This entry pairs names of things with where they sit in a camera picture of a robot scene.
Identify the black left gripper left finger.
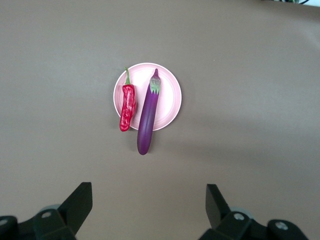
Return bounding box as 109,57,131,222
0,182,94,240

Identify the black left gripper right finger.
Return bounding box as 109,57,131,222
198,184,310,240

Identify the purple eggplant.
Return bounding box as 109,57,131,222
136,68,162,156

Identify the red chili pepper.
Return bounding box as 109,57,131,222
119,66,137,133

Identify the pink round plate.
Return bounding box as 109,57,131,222
113,62,183,131

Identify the brown table cloth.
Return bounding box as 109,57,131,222
0,0,320,240

